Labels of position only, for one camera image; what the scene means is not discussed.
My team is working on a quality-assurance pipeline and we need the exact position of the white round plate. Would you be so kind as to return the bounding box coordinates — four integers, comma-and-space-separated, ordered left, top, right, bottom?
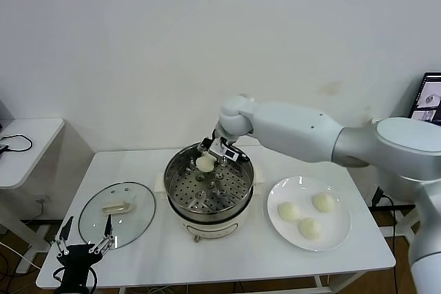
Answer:
267, 176, 353, 253

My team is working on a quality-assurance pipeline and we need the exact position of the stainless steel steamer basket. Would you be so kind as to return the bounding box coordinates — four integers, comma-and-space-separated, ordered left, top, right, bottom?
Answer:
163, 141, 256, 215

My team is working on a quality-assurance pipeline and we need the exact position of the white rectangular table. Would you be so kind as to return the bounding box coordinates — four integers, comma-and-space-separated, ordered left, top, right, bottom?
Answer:
36, 142, 397, 294

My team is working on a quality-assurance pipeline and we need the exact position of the black cable with adapter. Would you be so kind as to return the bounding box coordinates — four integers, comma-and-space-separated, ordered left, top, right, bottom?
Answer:
371, 186, 396, 207

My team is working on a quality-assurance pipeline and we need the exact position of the white steamed baozi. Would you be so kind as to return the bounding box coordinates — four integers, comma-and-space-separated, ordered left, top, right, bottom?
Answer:
311, 192, 335, 213
277, 202, 300, 222
297, 217, 322, 241
195, 154, 216, 174

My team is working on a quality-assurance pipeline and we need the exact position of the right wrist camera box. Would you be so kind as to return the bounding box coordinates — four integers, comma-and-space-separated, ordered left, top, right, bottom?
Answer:
209, 138, 242, 162

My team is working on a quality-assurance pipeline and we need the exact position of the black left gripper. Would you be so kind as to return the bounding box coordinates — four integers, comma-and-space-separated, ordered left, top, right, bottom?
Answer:
54, 213, 116, 290

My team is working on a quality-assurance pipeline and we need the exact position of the round glass pot lid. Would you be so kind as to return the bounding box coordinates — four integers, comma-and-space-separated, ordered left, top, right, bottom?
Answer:
78, 180, 156, 251

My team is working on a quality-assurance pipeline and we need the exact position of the black looped cable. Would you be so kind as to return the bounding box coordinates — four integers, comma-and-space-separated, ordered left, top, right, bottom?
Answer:
0, 134, 34, 154

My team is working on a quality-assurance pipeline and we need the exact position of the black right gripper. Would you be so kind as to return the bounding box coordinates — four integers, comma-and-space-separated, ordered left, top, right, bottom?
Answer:
197, 137, 228, 171

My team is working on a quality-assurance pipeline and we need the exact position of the white floor cable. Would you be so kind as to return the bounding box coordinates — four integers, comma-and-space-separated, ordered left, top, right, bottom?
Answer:
0, 240, 44, 269

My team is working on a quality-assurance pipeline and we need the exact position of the dark grey open laptop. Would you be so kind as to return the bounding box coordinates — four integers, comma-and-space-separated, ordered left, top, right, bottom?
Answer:
408, 72, 441, 123
0, 100, 14, 162

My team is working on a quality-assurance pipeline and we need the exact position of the cream electric cooker pot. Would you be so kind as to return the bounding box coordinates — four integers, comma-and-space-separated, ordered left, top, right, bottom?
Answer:
154, 165, 266, 244

